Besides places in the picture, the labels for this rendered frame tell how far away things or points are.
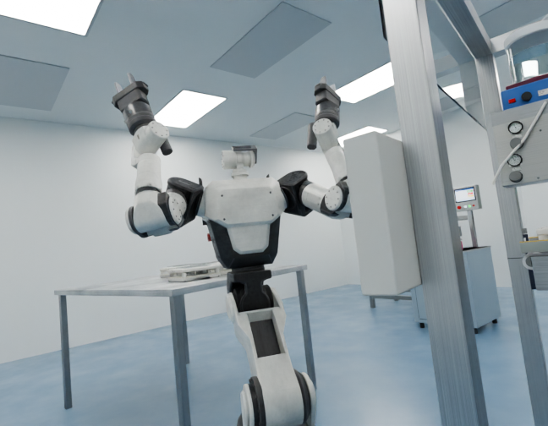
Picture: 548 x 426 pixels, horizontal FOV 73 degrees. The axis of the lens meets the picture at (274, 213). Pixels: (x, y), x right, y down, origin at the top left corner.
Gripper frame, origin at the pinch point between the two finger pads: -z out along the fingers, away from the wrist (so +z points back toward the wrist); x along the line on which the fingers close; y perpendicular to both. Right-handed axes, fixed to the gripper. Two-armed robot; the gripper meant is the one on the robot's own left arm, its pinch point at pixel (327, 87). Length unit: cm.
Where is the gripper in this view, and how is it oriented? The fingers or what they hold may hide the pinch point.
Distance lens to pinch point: 146.9
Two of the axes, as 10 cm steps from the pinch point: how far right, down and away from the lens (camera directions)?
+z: -0.8, 8.9, -4.4
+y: -6.9, 2.6, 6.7
